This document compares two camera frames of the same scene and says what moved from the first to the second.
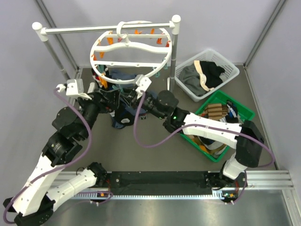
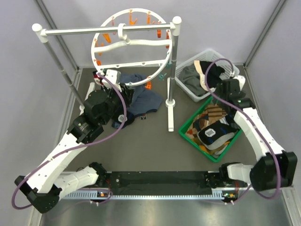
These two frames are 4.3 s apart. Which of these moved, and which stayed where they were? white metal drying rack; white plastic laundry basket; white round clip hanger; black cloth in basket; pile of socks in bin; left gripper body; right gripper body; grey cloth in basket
Moved: left gripper body; white round clip hanger; right gripper body
Stayed: pile of socks in bin; white metal drying rack; white plastic laundry basket; black cloth in basket; grey cloth in basket
